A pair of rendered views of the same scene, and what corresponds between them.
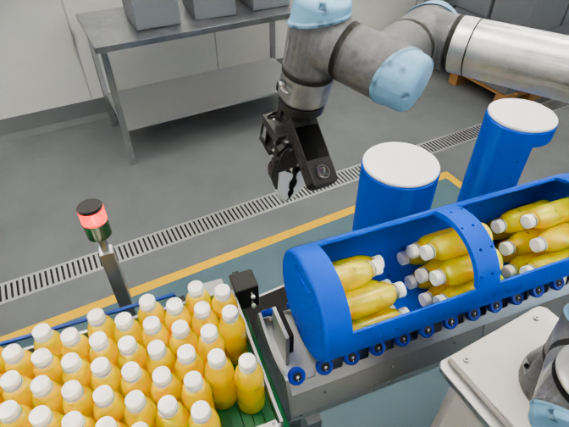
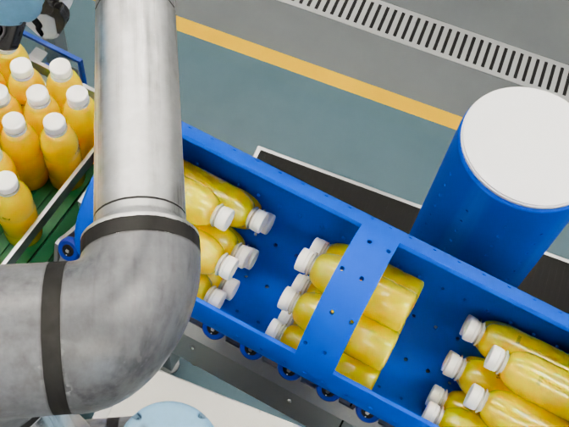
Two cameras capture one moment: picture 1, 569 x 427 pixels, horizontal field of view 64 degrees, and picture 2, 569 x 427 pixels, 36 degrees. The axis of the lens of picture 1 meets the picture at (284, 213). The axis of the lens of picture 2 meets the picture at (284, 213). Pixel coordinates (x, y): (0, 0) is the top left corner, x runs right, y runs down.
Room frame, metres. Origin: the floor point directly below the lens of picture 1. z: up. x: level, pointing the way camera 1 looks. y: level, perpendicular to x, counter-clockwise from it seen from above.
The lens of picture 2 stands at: (0.30, -0.73, 2.41)
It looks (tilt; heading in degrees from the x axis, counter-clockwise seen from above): 61 degrees down; 40
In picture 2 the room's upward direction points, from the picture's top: 10 degrees clockwise
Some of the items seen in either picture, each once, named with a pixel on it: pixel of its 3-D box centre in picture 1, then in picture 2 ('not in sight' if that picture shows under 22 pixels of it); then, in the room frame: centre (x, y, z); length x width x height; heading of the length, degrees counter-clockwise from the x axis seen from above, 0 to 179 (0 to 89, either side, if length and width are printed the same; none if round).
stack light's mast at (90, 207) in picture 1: (97, 229); not in sight; (0.87, 0.49, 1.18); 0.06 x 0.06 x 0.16
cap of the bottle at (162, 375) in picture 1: (162, 375); not in sight; (0.50, 0.27, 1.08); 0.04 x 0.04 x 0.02
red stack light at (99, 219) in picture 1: (92, 214); not in sight; (0.87, 0.49, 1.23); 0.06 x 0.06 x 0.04
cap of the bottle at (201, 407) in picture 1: (200, 411); not in sight; (0.43, 0.17, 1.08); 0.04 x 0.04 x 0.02
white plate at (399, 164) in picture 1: (400, 163); (531, 145); (1.37, -0.43, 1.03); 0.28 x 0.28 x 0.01
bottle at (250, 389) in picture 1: (249, 384); (16, 209); (0.54, 0.08, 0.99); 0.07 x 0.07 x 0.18
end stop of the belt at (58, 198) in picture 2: (254, 351); (67, 187); (0.64, 0.08, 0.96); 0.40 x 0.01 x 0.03; 21
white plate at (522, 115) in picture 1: (522, 114); not in sight; (1.72, -1.01, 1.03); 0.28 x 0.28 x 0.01
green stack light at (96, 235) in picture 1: (96, 227); not in sight; (0.87, 0.49, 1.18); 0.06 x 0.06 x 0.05
